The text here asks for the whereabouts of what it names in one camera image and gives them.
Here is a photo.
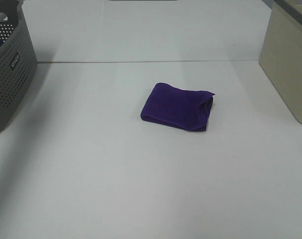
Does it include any purple towel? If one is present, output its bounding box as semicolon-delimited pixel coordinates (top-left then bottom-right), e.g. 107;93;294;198
141;83;215;132

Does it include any grey perforated laundry basket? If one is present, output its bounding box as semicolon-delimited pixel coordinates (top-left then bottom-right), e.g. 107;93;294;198
0;0;37;132

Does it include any beige storage bin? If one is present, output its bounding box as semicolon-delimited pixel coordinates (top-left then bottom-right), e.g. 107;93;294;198
259;0;302;124

